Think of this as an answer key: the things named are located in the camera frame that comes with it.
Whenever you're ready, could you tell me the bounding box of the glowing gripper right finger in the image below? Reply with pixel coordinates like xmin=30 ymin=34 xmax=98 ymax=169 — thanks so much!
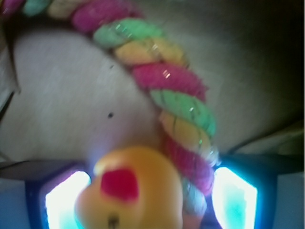
xmin=212 ymin=155 xmax=277 ymax=229

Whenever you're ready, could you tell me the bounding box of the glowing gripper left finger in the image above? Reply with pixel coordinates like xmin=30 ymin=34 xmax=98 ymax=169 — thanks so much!
xmin=25 ymin=162 xmax=91 ymax=229

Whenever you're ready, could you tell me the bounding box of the multicolour twisted rope toy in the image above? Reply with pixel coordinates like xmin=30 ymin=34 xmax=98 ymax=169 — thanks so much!
xmin=0 ymin=0 xmax=219 ymax=229

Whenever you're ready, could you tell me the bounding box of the yellow rubber duck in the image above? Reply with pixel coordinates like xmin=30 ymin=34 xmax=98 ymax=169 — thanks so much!
xmin=74 ymin=146 xmax=183 ymax=229

